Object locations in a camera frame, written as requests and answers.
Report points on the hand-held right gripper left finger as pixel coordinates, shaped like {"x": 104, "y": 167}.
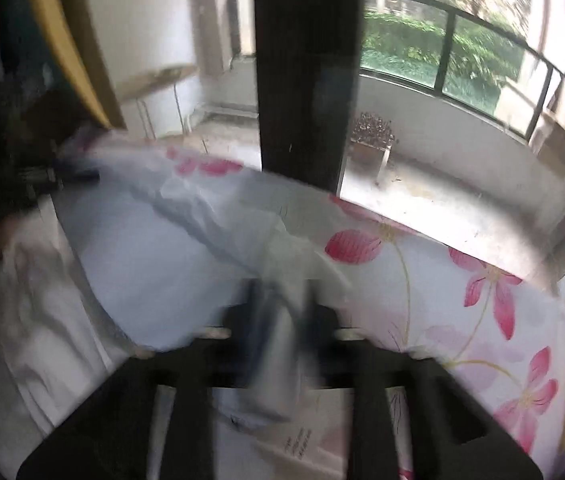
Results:
{"x": 255, "y": 325}

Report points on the teal curtain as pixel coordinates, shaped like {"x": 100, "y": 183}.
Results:
{"x": 22, "y": 10}

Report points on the black window frame pillar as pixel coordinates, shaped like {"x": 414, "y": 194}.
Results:
{"x": 307, "y": 70}

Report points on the floral bed sheet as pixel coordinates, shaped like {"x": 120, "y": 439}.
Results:
{"x": 437, "y": 310}

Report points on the wooden balcony table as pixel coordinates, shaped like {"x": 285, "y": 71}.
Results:
{"x": 157, "y": 77}

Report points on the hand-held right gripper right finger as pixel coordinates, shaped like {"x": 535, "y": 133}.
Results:
{"x": 313, "y": 325}

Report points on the white zip jacket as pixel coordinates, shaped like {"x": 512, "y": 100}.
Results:
{"x": 162, "y": 260}

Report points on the yellow curtain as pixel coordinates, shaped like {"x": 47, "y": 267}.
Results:
{"x": 70, "y": 35}

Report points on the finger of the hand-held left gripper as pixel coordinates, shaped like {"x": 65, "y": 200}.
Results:
{"x": 80, "y": 175}

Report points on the potted plant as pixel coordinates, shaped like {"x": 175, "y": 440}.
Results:
{"x": 372, "y": 135}

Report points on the balcony railing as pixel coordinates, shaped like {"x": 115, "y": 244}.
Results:
{"x": 462, "y": 35}

